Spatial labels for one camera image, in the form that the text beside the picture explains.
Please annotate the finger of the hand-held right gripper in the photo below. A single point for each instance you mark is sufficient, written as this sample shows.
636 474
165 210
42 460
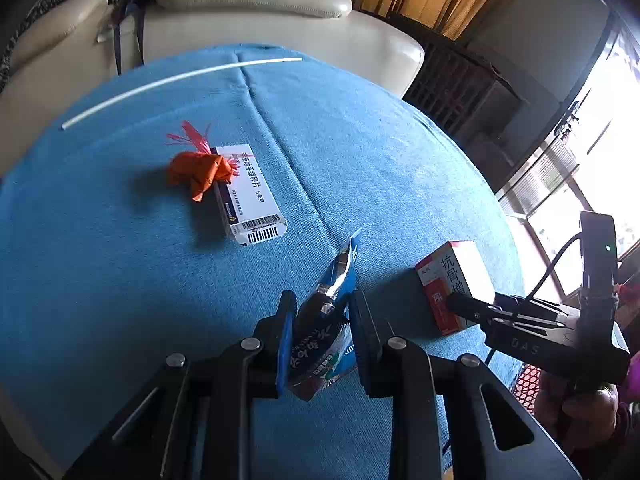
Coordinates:
530 305
467 307

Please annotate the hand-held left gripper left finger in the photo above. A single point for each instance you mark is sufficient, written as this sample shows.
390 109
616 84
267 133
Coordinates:
285 340

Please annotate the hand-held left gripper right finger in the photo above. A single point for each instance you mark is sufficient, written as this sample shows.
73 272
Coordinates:
362 340

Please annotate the blue foil snack packet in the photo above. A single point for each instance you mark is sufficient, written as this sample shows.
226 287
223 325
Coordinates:
320 330

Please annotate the orange white medicine box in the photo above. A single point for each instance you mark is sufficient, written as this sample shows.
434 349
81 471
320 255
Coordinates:
450 275

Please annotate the red plastic mesh basket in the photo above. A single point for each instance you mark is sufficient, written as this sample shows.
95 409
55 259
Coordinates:
527 380

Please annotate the long white medicine box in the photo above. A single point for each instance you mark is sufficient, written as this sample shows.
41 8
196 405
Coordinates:
255 200

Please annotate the person's right hand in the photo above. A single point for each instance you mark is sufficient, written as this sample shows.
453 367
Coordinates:
590 405

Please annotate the window with grille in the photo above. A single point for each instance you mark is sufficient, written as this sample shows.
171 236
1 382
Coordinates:
590 160

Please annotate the blue tablecloth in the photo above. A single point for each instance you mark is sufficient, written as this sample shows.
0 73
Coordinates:
125 260

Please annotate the orange fringed plastic bag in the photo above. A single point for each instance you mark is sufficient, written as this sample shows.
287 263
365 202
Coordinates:
197 172

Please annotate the wooden baby crib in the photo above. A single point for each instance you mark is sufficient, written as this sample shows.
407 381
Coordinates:
450 85

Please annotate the long white stick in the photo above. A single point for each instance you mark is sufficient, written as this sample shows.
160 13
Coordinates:
175 77

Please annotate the cream leather sofa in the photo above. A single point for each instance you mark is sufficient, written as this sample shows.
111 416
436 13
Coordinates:
250 15

